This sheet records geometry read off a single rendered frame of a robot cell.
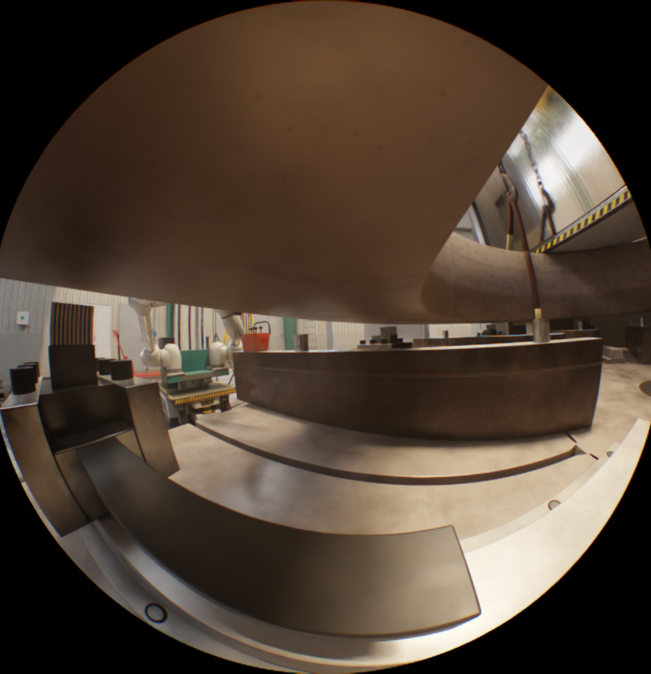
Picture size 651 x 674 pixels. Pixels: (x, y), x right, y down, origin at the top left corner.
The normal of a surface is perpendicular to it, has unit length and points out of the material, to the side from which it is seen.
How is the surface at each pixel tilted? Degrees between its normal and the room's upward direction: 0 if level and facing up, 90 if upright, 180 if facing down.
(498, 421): 90
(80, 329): 90
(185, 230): 180
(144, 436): 90
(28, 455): 90
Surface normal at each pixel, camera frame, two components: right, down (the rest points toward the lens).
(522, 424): -0.55, 0.02
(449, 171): 0.05, 1.00
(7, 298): 0.97, -0.05
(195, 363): 0.83, -0.05
